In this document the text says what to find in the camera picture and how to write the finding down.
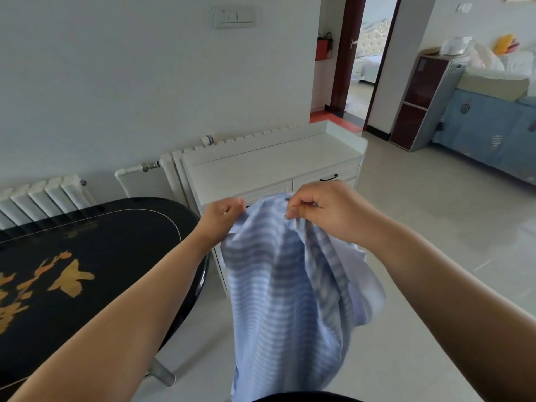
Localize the white column radiator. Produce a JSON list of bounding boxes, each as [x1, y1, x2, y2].
[[160, 124, 300, 205], [0, 174, 95, 231]]

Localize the beige cushion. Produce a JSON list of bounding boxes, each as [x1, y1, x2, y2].
[[456, 66, 530, 102]]

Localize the blue checked cloth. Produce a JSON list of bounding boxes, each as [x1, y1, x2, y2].
[[219, 193, 387, 402]]

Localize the white blankets pile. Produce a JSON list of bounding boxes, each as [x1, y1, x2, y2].
[[467, 41, 536, 76]]

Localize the person's right hand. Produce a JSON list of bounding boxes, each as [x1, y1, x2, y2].
[[285, 179, 380, 250]]

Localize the person's black clothing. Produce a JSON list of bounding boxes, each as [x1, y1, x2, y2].
[[251, 391, 369, 402]]

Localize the person's right forearm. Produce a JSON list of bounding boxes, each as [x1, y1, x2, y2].
[[362, 223, 536, 402]]

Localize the metal table base frame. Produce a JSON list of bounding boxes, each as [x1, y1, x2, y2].
[[144, 357, 176, 388]]

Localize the white pipe with valve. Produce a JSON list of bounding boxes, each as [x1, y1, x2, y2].
[[114, 160, 162, 197]]

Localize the orange bag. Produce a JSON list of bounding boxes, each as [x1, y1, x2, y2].
[[315, 32, 334, 62]]

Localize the blue covered sofa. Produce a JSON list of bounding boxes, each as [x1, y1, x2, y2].
[[431, 89, 536, 187]]

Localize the dark red door frame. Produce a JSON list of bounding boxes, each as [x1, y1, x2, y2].
[[328, 0, 403, 132]]

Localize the white cabinet door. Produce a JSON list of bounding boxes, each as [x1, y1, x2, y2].
[[211, 245, 230, 298]]

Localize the yellow cushion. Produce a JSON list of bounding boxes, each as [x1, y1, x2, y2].
[[492, 33, 515, 55]]

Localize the person's left hand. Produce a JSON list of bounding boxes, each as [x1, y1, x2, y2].
[[193, 197, 248, 252]]

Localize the white wall switch panel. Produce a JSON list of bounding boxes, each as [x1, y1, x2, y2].
[[212, 6, 257, 30]]

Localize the bed with white headboard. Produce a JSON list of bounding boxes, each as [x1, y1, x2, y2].
[[356, 18, 390, 84]]

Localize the person's left forearm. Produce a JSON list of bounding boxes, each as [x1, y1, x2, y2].
[[8, 234, 218, 402]]

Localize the white hallway cabinet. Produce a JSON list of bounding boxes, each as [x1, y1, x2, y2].
[[310, 58, 336, 113]]

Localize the dark red shelf unit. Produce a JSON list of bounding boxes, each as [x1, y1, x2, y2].
[[389, 54, 468, 152]]

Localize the black oval table gold print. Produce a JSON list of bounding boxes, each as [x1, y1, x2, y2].
[[0, 197, 210, 390]]

